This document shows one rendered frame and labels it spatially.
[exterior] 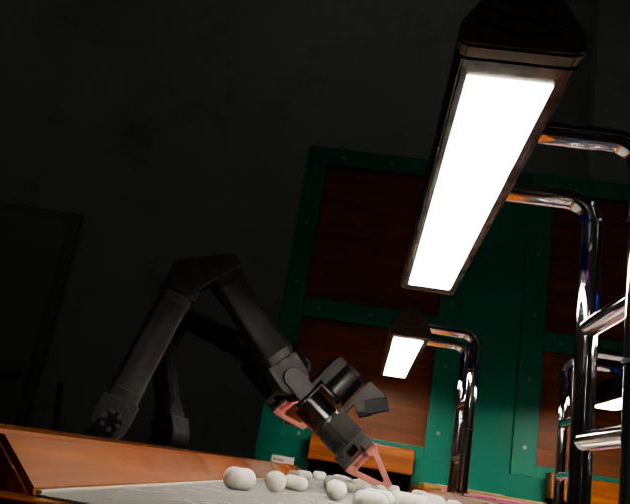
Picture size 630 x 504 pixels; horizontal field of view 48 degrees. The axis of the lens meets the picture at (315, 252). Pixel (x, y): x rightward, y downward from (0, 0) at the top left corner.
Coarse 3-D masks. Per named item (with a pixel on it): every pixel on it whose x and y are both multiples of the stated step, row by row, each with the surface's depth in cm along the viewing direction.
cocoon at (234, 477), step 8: (224, 472) 64; (232, 472) 63; (240, 472) 63; (248, 472) 64; (224, 480) 63; (232, 480) 63; (240, 480) 63; (248, 480) 64; (232, 488) 63; (240, 488) 64; (248, 488) 64
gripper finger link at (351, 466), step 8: (368, 448) 120; (376, 448) 120; (360, 456) 120; (368, 456) 121; (376, 456) 120; (344, 464) 122; (352, 464) 120; (360, 464) 120; (352, 472) 119; (360, 472) 120; (384, 472) 120; (368, 480) 120; (376, 480) 120; (384, 480) 120
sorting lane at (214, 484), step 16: (256, 480) 98; (320, 480) 176; (48, 496) 32; (64, 496) 33; (80, 496) 34; (96, 496) 35; (112, 496) 37; (128, 496) 38; (144, 496) 40; (160, 496) 42; (176, 496) 44; (192, 496) 46; (208, 496) 49; (224, 496) 52; (240, 496) 55; (256, 496) 59; (272, 496) 63; (288, 496) 68; (304, 496) 74; (320, 496) 80; (352, 496) 99
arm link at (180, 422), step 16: (176, 336) 182; (176, 352) 180; (160, 368) 175; (176, 368) 178; (160, 384) 173; (176, 384) 175; (160, 400) 172; (176, 400) 172; (160, 416) 169; (176, 416) 169; (176, 432) 167
